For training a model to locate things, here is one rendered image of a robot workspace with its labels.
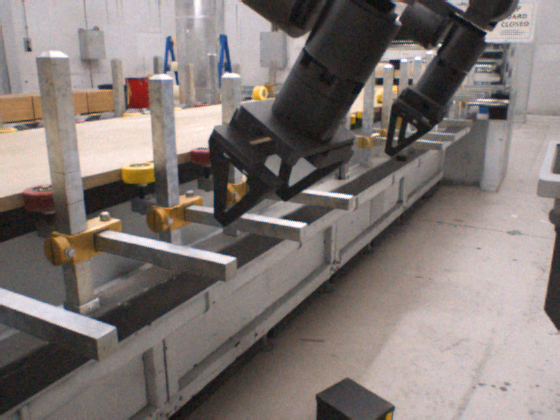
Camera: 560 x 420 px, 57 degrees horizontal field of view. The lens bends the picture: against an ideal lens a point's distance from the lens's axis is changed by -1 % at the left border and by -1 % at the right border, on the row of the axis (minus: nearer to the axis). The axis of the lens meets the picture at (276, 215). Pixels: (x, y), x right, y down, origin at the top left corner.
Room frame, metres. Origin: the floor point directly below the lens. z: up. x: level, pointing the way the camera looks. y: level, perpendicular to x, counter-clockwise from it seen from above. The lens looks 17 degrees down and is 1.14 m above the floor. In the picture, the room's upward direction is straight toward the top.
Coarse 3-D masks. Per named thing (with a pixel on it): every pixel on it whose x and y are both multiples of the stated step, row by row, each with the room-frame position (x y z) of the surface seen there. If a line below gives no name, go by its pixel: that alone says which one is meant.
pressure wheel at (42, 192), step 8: (48, 184) 0.96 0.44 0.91; (24, 192) 0.91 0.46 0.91; (32, 192) 0.90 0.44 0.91; (40, 192) 0.91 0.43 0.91; (48, 192) 0.90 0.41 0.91; (24, 200) 0.91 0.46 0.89; (32, 200) 0.89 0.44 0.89; (40, 200) 0.89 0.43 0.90; (48, 200) 0.90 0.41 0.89; (32, 208) 0.90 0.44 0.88; (40, 208) 0.89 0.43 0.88; (48, 208) 0.90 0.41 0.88; (48, 216) 0.93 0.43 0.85
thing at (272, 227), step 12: (132, 204) 1.14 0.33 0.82; (144, 204) 1.13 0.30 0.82; (192, 216) 1.06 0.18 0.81; (204, 216) 1.05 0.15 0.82; (252, 216) 1.01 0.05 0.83; (228, 228) 1.02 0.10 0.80; (240, 228) 1.00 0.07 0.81; (252, 228) 0.99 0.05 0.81; (264, 228) 0.98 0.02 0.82; (276, 228) 0.96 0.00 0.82; (288, 228) 0.95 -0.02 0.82; (300, 228) 0.94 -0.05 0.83; (300, 240) 0.94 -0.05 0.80
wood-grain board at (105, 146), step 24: (360, 96) 3.47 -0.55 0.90; (120, 120) 2.11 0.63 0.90; (144, 120) 2.11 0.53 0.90; (192, 120) 2.10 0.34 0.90; (216, 120) 2.10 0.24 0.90; (0, 144) 1.50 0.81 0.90; (24, 144) 1.50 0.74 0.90; (96, 144) 1.49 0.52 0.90; (120, 144) 1.49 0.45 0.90; (144, 144) 1.49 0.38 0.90; (192, 144) 1.49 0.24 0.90; (0, 168) 1.15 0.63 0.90; (24, 168) 1.15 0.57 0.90; (48, 168) 1.15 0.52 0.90; (96, 168) 1.15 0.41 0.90; (120, 168) 1.15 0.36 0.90; (0, 192) 0.93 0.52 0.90
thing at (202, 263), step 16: (48, 224) 0.91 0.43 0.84; (96, 240) 0.85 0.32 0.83; (112, 240) 0.83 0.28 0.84; (128, 240) 0.82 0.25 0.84; (144, 240) 0.82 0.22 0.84; (128, 256) 0.82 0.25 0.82; (144, 256) 0.80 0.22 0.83; (160, 256) 0.78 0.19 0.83; (176, 256) 0.76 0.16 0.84; (192, 256) 0.75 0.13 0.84; (208, 256) 0.75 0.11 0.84; (224, 256) 0.75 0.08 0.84; (192, 272) 0.75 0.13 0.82; (208, 272) 0.73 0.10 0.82; (224, 272) 0.72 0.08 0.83
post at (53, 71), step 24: (48, 72) 0.82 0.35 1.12; (48, 96) 0.83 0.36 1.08; (48, 120) 0.83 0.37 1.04; (72, 120) 0.85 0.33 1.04; (48, 144) 0.83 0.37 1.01; (72, 144) 0.84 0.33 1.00; (72, 168) 0.84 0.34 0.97; (72, 192) 0.83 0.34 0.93; (72, 216) 0.83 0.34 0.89; (72, 288) 0.83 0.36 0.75
